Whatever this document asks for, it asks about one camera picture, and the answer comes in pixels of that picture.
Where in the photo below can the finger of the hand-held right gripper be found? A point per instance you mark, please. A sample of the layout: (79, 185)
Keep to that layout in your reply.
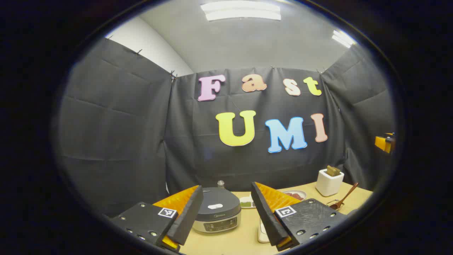
(384, 143)

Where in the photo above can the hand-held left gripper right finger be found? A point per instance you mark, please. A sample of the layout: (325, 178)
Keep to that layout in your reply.
(267, 216)

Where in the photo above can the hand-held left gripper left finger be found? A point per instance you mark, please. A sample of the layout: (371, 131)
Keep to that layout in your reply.
(187, 219)

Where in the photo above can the silver black rice cooker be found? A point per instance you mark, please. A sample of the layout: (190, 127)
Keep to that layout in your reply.
(219, 212)

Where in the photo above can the brown wooden spoon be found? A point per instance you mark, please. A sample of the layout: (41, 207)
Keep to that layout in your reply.
(348, 194)

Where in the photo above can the clear glass rice dish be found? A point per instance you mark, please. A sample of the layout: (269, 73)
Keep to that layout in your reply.
(262, 232)

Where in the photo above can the white box utensil holder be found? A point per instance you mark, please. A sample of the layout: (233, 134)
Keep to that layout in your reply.
(329, 184)

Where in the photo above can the white divided bean dish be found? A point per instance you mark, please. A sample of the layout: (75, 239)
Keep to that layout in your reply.
(246, 203)

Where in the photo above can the red meat piece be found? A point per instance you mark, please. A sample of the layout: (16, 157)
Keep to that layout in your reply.
(293, 195)

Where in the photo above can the white round plate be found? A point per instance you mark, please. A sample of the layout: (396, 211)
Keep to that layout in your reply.
(301, 193)

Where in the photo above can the small ceiling light panel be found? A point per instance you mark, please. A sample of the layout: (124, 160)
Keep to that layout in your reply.
(343, 38)

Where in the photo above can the large ceiling light panel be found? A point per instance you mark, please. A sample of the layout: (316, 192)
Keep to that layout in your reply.
(240, 10)

